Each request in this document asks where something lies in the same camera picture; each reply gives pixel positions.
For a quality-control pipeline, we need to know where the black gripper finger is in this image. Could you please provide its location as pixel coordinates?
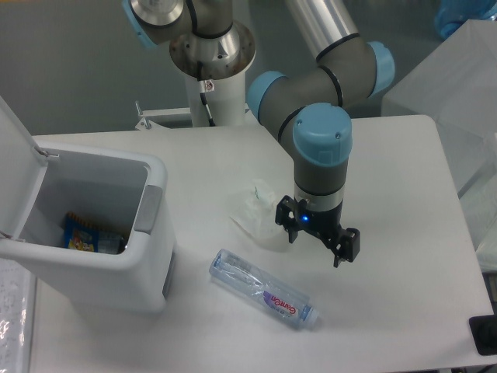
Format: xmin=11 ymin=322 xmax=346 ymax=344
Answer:
xmin=318 ymin=227 xmax=360 ymax=267
xmin=275 ymin=195 xmax=300 ymax=243

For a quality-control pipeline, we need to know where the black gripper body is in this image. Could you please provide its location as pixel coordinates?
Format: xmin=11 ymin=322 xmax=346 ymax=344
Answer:
xmin=294 ymin=200 xmax=342 ymax=242

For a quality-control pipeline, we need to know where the white plastic wrapper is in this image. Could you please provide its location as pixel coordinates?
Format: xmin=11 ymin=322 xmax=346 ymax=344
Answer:
xmin=227 ymin=179 xmax=289 ymax=253

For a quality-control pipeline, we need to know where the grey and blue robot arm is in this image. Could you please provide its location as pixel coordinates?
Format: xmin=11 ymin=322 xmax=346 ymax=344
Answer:
xmin=122 ymin=1 xmax=395 ymax=264

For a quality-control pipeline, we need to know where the white trash can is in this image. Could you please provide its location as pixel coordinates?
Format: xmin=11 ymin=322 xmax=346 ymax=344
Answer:
xmin=1 ymin=103 xmax=176 ymax=313

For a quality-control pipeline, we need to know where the clear crushed plastic bottle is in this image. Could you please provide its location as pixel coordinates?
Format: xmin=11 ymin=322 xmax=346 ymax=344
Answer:
xmin=209 ymin=249 xmax=318 ymax=329

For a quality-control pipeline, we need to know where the black device at edge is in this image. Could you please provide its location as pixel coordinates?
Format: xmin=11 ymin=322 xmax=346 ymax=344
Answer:
xmin=469 ymin=315 xmax=496 ymax=356

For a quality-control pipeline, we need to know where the translucent white box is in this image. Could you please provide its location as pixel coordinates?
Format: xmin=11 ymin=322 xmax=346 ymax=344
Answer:
xmin=381 ymin=20 xmax=496 ymax=253

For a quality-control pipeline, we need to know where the blue snack packet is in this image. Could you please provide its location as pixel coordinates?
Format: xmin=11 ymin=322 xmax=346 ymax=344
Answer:
xmin=64 ymin=212 xmax=100 ymax=253

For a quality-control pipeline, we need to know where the blue object top right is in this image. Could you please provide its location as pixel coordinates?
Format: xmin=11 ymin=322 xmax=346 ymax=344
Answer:
xmin=434 ymin=0 xmax=496 ymax=40

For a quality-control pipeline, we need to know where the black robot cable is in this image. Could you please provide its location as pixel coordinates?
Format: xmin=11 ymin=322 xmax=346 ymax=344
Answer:
xmin=195 ymin=61 xmax=216 ymax=127

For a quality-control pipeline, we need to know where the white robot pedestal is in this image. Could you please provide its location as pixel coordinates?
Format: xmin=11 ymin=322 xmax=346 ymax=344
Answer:
xmin=169 ymin=18 xmax=255 ymax=127

